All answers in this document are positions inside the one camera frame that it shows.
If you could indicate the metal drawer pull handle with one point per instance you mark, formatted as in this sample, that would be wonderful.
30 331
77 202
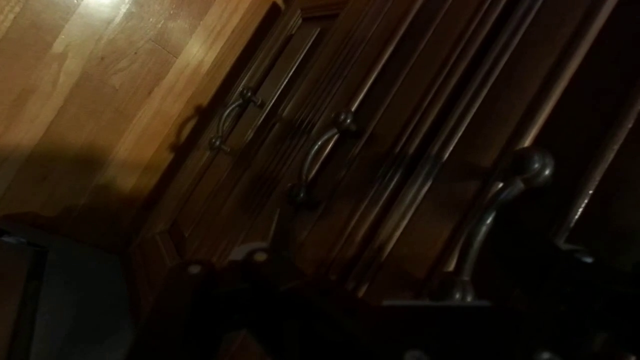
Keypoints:
526 169
317 153
217 143

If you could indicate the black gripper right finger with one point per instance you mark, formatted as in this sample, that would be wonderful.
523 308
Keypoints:
526 258

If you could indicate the stainless steel appliance edge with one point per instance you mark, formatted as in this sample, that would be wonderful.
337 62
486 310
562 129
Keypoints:
63 301

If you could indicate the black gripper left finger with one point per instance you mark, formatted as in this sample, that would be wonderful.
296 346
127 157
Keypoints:
282 234

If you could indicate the dark wood drawer stack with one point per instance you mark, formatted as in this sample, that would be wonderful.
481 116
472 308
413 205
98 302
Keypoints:
443 93

